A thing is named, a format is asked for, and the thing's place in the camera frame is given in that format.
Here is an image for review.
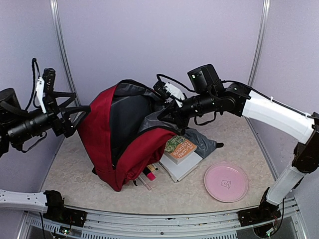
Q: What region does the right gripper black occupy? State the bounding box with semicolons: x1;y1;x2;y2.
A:
158;89;217;128

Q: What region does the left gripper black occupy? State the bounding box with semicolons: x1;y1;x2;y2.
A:
7;91;92;145

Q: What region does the orange treehouse book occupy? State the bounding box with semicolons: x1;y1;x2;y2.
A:
164;135;197;165

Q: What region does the red student backpack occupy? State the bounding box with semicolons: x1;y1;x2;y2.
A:
78;80;185;192

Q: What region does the white large book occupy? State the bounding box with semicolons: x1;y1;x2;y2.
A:
159;152;203;183

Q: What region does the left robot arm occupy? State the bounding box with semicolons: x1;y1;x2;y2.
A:
0;88;91;222

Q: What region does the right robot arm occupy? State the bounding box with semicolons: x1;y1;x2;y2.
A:
154;64;319;221

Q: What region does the grey fabric pouch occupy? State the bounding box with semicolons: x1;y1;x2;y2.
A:
184;128;224;158

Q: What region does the pink highlighter marker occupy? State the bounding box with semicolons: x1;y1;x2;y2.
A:
143;167;156;181

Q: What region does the clear white pen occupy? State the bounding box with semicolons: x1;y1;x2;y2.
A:
138;174;152;191

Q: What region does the pink round plate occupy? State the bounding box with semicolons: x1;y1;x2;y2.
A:
204;162;249;203

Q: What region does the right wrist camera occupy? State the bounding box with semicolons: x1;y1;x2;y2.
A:
153;81;186;108

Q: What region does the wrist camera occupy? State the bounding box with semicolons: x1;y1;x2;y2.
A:
153;81;186;108
33;68;56;114

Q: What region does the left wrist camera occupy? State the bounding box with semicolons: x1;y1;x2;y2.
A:
33;68;56;114

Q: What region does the right camera cable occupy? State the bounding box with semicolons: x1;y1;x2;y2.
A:
156;73;200;94

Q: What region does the left metal corner post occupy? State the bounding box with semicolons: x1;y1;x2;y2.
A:
50;0;81;106

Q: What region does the metal corner post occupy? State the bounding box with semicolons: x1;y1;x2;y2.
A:
50;0;81;106
248;0;271;86

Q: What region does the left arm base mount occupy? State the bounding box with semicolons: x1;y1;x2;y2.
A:
43;190;87;227

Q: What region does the right metal corner post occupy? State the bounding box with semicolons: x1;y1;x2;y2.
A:
248;0;271;86

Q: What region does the front metal rail frame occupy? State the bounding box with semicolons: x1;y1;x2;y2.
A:
16;198;310;239

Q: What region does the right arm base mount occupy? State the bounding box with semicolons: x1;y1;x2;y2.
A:
237;194;282;227

